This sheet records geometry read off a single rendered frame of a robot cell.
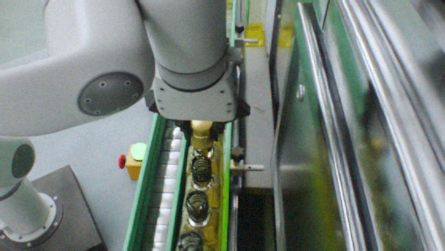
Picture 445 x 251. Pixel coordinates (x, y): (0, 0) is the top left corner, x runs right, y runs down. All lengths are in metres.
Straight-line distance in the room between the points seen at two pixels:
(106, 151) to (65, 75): 0.82
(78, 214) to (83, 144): 0.28
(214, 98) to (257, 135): 0.48
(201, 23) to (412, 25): 0.15
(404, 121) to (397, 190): 0.04
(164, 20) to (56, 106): 0.10
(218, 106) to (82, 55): 0.22
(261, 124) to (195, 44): 0.60
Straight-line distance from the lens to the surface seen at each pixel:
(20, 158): 0.64
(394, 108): 0.21
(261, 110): 0.92
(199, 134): 0.49
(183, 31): 0.28
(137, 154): 0.88
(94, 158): 1.03
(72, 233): 0.85
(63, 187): 0.93
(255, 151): 0.82
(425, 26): 0.22
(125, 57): 0.23
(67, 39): 0.24
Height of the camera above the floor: 1.53
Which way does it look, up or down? 48 degrees down
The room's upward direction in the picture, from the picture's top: straight up
